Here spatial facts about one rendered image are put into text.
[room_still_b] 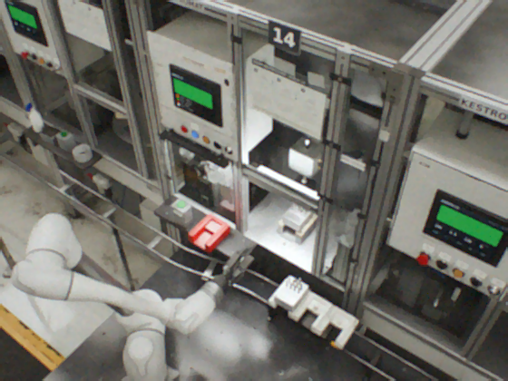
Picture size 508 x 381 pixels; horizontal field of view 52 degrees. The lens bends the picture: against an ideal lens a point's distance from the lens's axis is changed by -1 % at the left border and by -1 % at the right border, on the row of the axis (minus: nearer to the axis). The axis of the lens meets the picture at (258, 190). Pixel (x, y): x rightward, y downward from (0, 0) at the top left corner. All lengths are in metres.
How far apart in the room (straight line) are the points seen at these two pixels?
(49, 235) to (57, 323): 1.63
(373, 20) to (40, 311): 2.65
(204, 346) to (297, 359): 0.42
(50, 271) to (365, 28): 1.28
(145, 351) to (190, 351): 0.33
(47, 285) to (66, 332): 1.63
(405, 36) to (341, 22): 0.21
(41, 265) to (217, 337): 0.95
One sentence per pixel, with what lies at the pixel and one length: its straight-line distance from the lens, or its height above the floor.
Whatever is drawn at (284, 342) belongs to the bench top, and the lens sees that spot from 2.47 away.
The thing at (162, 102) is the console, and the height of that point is 1.51.
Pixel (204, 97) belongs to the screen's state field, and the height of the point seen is 1.66.
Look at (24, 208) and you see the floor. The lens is 4.22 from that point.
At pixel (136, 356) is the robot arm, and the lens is 2.18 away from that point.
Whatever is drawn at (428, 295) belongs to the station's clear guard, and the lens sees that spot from 2.14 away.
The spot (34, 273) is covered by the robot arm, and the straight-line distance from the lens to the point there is 1.85.
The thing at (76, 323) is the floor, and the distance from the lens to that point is 3.48.
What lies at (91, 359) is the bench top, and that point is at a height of 0.68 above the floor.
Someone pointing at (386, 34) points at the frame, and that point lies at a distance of 1.77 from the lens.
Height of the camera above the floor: 2.85
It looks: 46 degrees down
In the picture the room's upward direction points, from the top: straight up
